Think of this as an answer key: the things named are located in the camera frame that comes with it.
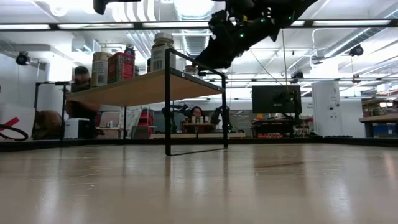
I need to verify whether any silver ceiling air duct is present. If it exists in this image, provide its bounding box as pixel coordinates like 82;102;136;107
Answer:
172;0;216;58

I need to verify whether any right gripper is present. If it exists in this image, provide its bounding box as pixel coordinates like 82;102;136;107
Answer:
194;9;280;70

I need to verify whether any white box red stripe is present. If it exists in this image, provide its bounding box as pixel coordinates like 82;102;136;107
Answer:
0;104;35;140

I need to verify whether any white pillar cabinet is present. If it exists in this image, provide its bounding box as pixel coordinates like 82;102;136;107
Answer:
311;81;341;138

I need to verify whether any tall spice jar white lid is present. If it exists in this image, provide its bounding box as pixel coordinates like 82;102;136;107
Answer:
150;32;177;73

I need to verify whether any blue storage bin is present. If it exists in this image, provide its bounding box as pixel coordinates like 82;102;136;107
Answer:
372;124;397;138

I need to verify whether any small wooden spice shelf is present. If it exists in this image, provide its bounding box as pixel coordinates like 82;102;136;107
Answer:
182;122;213;134

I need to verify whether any red paprika spice tin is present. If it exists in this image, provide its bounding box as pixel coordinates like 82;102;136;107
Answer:
107;52;136;84

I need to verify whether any person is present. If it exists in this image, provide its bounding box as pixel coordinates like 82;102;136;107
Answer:
64;65;102;139
185;105;216;134

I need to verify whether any black computer monitor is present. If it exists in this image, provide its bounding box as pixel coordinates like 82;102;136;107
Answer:
251;85;302;114

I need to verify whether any wooden shelf riser black frame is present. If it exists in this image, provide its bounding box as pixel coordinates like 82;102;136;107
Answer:
65;48;229;156

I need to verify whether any red tool case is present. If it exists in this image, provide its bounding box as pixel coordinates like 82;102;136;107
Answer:
136;108;155;139

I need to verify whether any black hose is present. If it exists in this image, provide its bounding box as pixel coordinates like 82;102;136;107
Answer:
0;123;29;142

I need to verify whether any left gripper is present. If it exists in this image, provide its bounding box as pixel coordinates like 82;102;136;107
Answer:
93;0;141;16

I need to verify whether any spice jar tan lid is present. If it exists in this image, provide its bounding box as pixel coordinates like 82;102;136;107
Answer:
91;52;113;88

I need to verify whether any black rig frame bar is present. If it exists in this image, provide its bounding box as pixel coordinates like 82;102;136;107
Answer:
0;18;398;32

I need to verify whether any wooden workbench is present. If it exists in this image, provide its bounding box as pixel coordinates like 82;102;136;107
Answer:
359;113;398;138

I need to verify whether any thin hanging cable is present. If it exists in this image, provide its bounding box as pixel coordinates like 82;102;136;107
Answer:
281;29;289;93

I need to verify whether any white box appliance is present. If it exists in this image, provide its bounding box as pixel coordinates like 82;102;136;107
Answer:
63;118;91;139

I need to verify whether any brown bag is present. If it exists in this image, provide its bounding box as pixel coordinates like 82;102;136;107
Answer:
32;109;63;140

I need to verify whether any black table frame rail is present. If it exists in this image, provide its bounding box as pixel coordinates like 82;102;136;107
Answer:
0;136;398;153

